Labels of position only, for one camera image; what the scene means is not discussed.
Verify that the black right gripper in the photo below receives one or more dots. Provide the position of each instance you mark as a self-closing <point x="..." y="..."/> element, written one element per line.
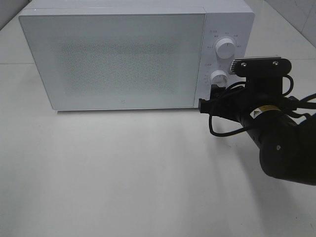
<point x="240" y="104"/>

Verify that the white timer knob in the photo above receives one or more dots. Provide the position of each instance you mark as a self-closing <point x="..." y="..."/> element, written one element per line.
<point x="219" y="78"/>

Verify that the white microwave door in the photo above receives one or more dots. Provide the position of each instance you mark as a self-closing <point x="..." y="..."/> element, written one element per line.
<point x="108" y="62"/>

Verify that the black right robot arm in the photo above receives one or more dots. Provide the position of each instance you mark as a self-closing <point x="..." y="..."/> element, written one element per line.
<point x="287" y="150"/>

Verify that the white upper microwave knob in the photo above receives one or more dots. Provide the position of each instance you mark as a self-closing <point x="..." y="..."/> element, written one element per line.
<point x="225" y="48"/>

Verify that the white microwave oven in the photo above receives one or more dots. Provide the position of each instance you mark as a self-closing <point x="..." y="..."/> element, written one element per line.
<point x="223" y="18"/>

